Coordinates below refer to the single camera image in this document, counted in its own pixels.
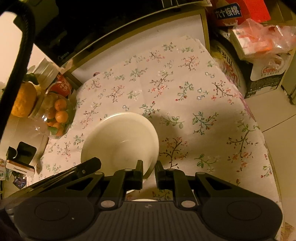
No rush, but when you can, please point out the round printed tin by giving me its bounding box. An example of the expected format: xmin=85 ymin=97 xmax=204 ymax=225
xmin=210 ymin=40 xmax=247 ymax=96

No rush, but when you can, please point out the white appliance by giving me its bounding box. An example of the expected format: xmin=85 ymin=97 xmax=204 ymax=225
xmin=1 ymin=115 xmax=48 ymax=176

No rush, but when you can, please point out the red walnut drink carton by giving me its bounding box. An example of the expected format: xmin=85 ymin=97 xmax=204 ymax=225
xmin=207 ymin=0 xmax=271 ymax=27

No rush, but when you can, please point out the large yellow pomelo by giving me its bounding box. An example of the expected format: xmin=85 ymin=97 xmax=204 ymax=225
xmin=11 ymin=82 xmax=37 ymax=118

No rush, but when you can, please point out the glass jar with oranges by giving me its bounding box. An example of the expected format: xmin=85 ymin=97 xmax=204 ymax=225
xmin=29 ymin=92 xmax=75 ymax=139

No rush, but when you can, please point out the plastic bag with boxes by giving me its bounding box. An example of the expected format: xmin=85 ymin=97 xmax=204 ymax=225
xmin=229 ymin=19 xmax=295 ymax=60

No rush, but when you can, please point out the small white bowl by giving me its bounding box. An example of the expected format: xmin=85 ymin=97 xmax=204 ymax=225
xmin=81 ymin=112 xmax=159 ymax=179

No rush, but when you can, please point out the black microwave oven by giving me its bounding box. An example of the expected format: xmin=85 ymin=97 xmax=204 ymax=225
xmin=14 ymin=0 xmax=209 ymax=72

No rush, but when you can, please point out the floral tablecloth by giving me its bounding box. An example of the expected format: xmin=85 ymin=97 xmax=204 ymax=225
xmin=28 ymin=34 xmax=284 ymax=239

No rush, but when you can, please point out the white snack box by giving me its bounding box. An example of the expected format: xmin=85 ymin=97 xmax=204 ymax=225
xmin=244 ymin=53 xmax=293 ymax=98

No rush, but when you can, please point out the red labelled glass mug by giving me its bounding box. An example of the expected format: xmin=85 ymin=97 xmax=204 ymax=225
xmin=48 ymin=73 xmax=73 ymax=98

